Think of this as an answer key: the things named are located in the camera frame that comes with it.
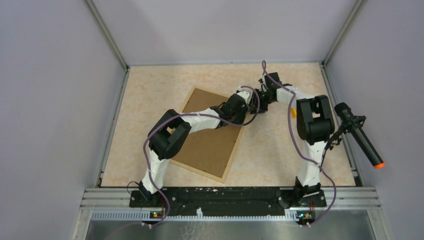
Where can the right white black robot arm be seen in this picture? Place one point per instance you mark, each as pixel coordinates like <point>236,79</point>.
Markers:
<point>314,126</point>

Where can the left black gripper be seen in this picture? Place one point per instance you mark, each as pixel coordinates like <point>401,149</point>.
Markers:
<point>243,112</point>

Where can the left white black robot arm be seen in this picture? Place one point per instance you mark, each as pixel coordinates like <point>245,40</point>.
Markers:
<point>169,134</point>

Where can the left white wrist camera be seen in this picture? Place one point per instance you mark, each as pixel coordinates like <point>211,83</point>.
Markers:
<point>244,94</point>

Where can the white toothed cable rail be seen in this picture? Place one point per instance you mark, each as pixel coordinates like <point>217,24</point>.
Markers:
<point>147,216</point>

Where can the yellow calculator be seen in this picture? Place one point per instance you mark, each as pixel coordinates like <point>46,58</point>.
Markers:
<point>293,113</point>

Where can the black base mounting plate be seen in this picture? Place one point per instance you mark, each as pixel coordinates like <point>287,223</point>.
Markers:
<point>226,201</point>

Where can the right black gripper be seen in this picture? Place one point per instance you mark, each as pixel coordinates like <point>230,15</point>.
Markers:
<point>253,103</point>

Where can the light wooden picture frame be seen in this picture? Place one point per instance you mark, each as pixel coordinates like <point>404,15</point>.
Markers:
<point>228,165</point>

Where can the black microphone orange tip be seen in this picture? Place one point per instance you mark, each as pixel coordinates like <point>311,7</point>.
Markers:
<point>344,112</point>

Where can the black microphone tripod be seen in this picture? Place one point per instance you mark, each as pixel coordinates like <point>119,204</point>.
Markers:
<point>338,137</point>

